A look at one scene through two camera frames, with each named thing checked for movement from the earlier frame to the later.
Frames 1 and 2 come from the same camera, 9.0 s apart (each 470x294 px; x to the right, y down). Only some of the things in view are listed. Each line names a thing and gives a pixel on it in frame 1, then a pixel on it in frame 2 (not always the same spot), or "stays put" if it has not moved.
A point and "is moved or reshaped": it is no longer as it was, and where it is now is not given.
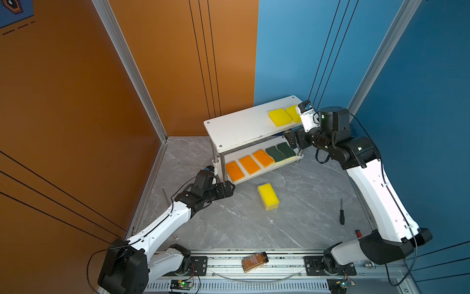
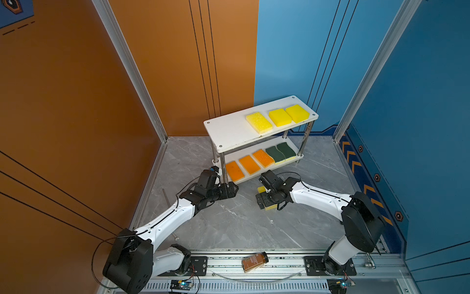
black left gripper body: x=216 y=193 stays put
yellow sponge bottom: x=268 y=196 is moved or reshaped
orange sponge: x=264 y=158 stays put
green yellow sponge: x=275 y=154 stays put
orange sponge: x=248 y=163 stays put
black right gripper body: x=315 y=138 to x=267 y=198
